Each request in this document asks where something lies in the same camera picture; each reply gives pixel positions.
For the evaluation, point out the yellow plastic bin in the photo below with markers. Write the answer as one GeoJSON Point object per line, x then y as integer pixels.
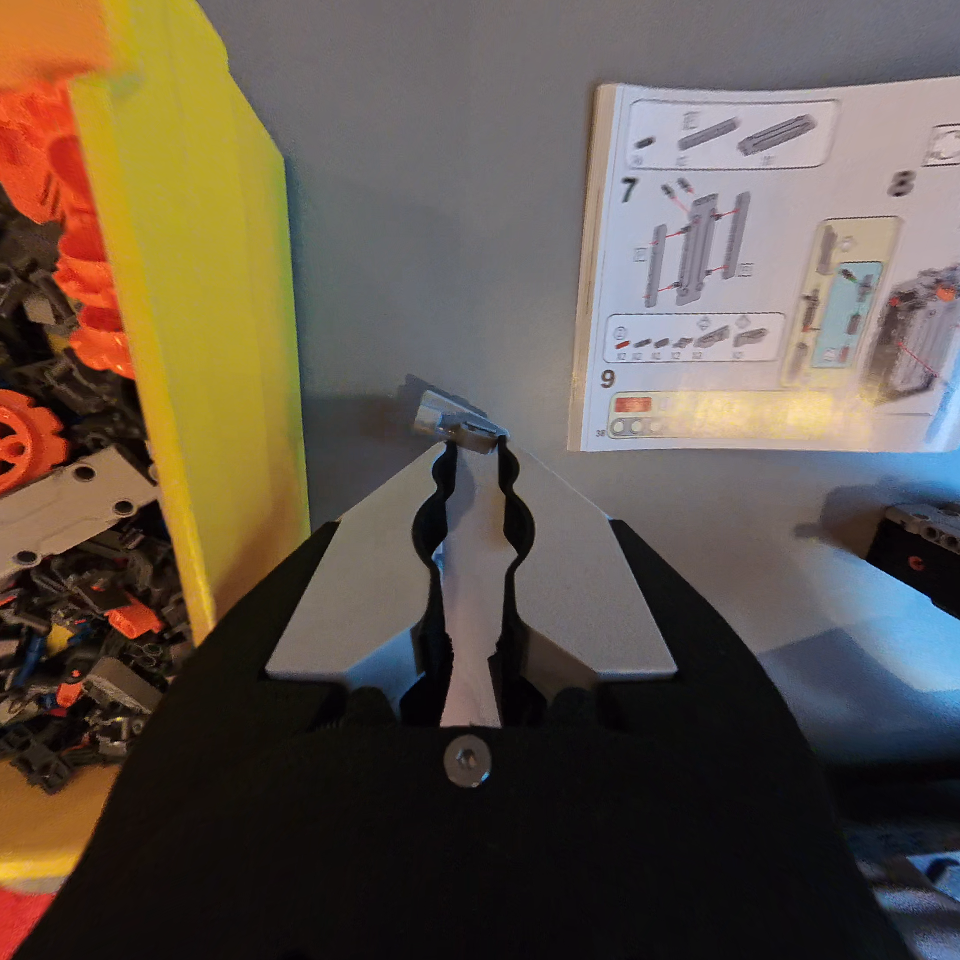
{"type": "Point", "coordinates": [210, 300]}

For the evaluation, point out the orange gear wheel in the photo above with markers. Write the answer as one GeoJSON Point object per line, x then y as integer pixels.
{"type": "Point", "coordinates": [15, 442]}

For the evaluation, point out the black toy brick model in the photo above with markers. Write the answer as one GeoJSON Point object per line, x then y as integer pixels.
{"type": "Point", "coordinates": [911, 555]}

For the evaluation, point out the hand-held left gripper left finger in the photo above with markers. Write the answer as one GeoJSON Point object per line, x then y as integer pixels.
{"type": "Point", "coordinates": [352, 600]}

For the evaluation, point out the long grey panel part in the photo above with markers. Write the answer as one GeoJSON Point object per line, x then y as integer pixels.
{"type": "Point", "coordinates": [67, 510]}

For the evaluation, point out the large orange shell part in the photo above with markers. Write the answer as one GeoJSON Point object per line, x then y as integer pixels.
{"type": "Point", "coordinates": [82, 247]}

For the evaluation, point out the grey desk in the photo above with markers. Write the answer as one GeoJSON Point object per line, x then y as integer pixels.
{"type": "Point", "coordinates": [450, 225]}

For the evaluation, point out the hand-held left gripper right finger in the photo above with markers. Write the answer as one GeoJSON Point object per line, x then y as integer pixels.
{"type": "Point", "coordinates": [592, 600]}

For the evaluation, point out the small grey brick connector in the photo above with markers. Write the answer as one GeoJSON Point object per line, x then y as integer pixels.
{"type": "Point", "coordinates": [442, 412]}

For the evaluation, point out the pile of toy brick parts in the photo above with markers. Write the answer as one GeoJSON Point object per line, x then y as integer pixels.
{"type": "Point", "coordinates": [75, 637]}

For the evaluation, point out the building instruction booklet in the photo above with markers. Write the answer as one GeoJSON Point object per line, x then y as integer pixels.
{"type": "Point", "coordinates": [750, 262]}

